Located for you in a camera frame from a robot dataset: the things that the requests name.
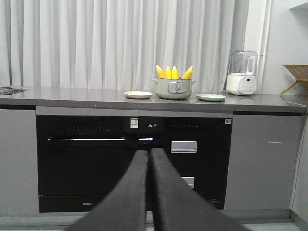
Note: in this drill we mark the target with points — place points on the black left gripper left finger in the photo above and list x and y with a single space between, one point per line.
124 208

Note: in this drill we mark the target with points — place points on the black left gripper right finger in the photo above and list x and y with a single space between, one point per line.
176 207

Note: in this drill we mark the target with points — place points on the yellow corn cob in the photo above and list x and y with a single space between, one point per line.
187 75
174 73
168 73
160 72

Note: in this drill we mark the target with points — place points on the black disinfection cabinet with drawers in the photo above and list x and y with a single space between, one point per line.
197 145

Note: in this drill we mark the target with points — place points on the black built-in dishwasher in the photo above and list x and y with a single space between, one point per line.
80 158

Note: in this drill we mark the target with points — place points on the grey cabinet door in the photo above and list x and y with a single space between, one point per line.
262 161
18 163

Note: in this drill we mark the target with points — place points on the grey left cabinet door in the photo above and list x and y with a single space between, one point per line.
18 163

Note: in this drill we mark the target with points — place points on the mint green plate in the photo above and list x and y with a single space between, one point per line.
211 97

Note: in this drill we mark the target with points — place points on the cream white plate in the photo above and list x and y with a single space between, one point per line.
138 94

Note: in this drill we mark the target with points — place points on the sage green electric pot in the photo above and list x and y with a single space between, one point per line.
173 88

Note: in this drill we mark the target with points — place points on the white pleated curtain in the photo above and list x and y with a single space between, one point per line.
117 44

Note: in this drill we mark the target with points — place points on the induction cooktop edge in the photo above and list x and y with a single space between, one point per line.
11 91

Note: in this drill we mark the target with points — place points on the wooden folding dish rack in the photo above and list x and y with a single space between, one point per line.
300 73

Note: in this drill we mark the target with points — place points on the white wall pipe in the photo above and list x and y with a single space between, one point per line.
264 43

